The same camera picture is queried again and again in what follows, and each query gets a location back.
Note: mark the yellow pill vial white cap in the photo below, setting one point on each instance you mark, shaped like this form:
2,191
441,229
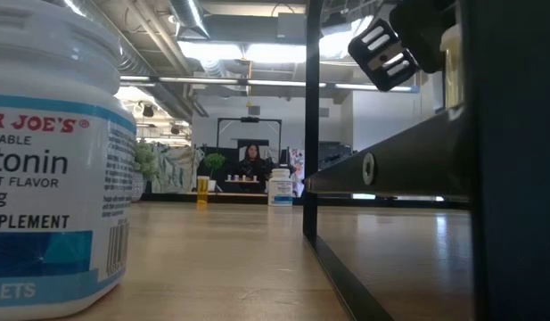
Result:
453,67

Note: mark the patterned blue-green cloth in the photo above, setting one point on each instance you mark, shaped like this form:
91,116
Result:
176,167

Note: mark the black robot rig frame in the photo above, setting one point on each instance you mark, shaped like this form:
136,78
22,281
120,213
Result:
249,119

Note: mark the small green plant white pot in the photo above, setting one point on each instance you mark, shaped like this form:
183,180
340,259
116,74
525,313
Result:
214,160

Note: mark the black aluminium table frame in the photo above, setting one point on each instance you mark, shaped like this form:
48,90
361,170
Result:
239,198

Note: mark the white supplement bottle blue label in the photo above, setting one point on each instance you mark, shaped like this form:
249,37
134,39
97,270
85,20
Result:
280,187
43,178

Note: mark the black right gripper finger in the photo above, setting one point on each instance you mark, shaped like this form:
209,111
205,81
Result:
421,35

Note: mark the orange pill vial white cap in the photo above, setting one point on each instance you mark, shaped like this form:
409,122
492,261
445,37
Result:
202,189

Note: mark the silver ribbed ceiling duct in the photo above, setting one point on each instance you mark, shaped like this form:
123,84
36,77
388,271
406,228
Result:
136,67

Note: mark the floral patterned cloth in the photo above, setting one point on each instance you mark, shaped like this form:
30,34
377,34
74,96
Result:
297,165

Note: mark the green succulent in patterned pot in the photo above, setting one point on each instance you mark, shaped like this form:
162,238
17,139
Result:
145,165

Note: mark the person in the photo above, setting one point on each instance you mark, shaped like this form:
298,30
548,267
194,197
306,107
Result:
252,162

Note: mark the ceiling light strip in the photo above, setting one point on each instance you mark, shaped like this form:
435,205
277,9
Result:
203,80

